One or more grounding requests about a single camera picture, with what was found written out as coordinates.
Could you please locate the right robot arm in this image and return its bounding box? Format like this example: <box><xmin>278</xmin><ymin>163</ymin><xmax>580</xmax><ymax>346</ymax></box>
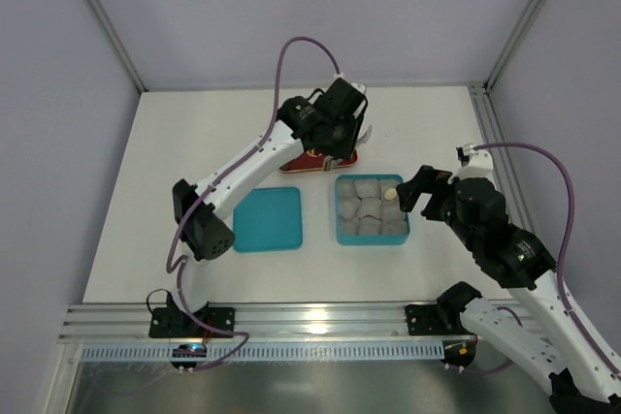
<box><xmin>396</xmin><ymin>166</ymin><xmax>620</xmax><ymax>413</ymax></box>

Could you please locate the teal box lid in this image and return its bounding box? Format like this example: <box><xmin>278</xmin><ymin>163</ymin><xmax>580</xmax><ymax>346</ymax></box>
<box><xmin>232</xmin><ymin>187</ymin><xmax>303</xmax><ymax>253</ymax></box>

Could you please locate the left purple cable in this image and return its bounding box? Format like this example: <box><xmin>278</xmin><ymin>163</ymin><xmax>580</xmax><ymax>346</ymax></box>
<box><xmin>166</xmin><ymin>36</ymin><xmax>341</xmax><ymax>371</ymax></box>

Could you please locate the red chocolate tray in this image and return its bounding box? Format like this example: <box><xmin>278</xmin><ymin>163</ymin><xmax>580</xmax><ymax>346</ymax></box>
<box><xmin>279</xmin><ymin>149</ymin><xmax>358</xmax><ymax>174</ymax></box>

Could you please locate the aluminium front rail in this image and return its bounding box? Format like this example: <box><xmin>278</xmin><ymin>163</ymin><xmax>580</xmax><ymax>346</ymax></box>
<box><xmin>58</xmin><ymin>302</ymin><xmax>479</xmax><ymax>343</ymax></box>

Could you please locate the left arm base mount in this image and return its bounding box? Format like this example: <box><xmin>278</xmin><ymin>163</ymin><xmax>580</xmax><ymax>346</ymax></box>
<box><xmin>146</xmin><ymin>288</ymin><xmax>236</xmax><ymax>339</ymax></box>

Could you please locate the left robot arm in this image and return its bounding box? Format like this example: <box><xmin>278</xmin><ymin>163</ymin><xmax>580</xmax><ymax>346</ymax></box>
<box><xmin>166</xmin><ymin>76</ymin><xmax>368</xmax><ymax>313</ymax></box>

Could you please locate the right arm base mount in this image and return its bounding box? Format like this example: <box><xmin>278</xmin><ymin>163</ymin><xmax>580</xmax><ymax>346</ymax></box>
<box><xmin>405</xmin><ymin>281</ymin><xmax>482</xmax><ymax>336</ymax></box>

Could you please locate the slotted cable duct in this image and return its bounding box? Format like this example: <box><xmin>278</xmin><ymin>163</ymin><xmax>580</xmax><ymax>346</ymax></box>
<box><xmin>80</xmin><ymin>340</ymin><xmax>444</xmax><ymax>363</ymax></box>

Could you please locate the white oval chocolate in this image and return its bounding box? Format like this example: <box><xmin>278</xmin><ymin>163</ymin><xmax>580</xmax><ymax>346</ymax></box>
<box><xmin>383</xmin><ymin>188</ymin><xmax>398</xmax><ymax>201</ymax></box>

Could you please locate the teal chocolate box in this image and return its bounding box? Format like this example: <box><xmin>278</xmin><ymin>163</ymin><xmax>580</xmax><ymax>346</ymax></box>
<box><xmin>334</xmin><ymin>174</ymin><xmax>411</xmax><ymax>246</ymax></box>

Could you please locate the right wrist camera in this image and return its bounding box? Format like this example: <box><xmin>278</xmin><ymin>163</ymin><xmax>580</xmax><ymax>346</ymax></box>
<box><xmin>454</xmin><ymin>143</ymin><xmax>494</xmax><ymax>180</ymax></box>

